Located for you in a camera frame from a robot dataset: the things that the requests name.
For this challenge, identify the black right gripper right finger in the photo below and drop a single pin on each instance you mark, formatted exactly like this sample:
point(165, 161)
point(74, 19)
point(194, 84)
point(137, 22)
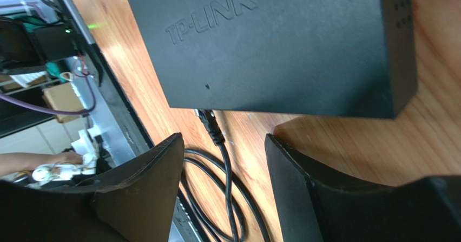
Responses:
point(318, 203)

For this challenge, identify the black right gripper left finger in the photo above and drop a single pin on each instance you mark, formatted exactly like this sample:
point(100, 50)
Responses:
point(132, 202)

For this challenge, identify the black network switch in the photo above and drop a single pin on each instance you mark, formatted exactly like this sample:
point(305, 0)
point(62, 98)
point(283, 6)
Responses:
point(341, 58)

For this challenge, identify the person hand in background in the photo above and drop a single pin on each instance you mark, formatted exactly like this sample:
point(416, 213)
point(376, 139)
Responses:
point(19, 162)

